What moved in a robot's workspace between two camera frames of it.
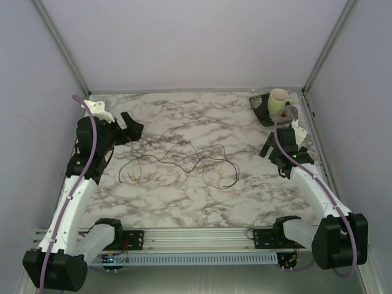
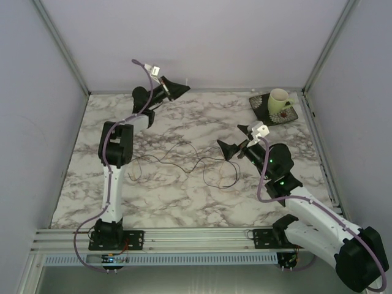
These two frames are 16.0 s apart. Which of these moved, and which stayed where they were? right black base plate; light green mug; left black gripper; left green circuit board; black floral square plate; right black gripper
Moved: left black gripper; right black gripper
Stayed: right black base plate; light green mug; left green circuit board; black floral square plate
